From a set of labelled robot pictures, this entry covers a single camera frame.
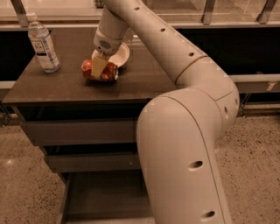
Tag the middle grey drawer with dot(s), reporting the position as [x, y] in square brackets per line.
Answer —
[93, 162]

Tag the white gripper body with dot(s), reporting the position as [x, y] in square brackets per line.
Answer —
[105, 45]

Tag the clear plastic water bottle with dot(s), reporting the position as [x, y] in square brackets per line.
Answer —
[42, 44]

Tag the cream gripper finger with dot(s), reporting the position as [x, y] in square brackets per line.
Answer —
[99, 62]

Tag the open bottom grey drawer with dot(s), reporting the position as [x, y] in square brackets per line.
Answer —
[106, 197]

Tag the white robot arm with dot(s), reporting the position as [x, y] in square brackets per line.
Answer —
[176, 131]

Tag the white paper bowl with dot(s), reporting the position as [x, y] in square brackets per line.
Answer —
[121, 56]

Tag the metal window railing frame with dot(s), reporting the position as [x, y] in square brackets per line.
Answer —
[180, 14]

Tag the top grey drawer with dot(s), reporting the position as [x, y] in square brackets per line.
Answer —
[75, 132]

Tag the dark grey drawer cabinet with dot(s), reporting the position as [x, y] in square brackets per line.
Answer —
[30, 192]

